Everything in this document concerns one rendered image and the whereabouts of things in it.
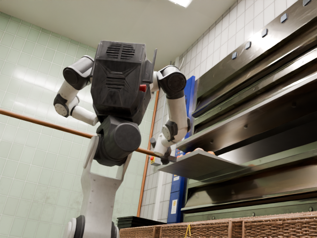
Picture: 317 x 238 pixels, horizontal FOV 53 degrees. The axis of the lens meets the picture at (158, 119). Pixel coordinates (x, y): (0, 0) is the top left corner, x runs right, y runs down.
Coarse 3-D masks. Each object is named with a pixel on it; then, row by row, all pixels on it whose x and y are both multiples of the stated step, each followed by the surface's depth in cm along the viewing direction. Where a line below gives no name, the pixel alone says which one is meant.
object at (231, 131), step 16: (288, 96) 154; (304, 96) 151; (256, 112) 174; (272, 112) 169; (288, 112) 165; (304, 112) 162; (224, 128) 199; (240, 128) 193; (256, 128) 188; (272, 128) 183; (192, 144) 232; (208, 144) 225; (224, 144) 218
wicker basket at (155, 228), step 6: (186, 222) 222; (126, 228) 206; (132, 228) 185; (138, 228) 176; (144, 228) 169; (150, 228) 161; (156, 228) 158; (120, 234) 201; (126, 234) 191; (132, 234) 183; (138, 234) 174; (144, 234) 167; (150, 234) 160; (156, 234) 157
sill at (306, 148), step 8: (312, 144) 148; (280, 152) 165; (288, 152) 160; (296, 152) 156; (304, 152) 151; (256, 160) 180; (264, 160) 174; (272, 160) 169; (232, 168) 198; (240, 168) 191; (200, 176) 229; (208, 176) 220; (216, 176) 212
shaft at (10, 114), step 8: (0, 112) 168; (8, 112) 169; (24, 120) 174; (32, 120) 174; (40, 120) 176; (56, 128) 179; (64, 128) 180; (72, 128) 183; (88, 136) 186; (144, 152) 199; (152, 152) 201
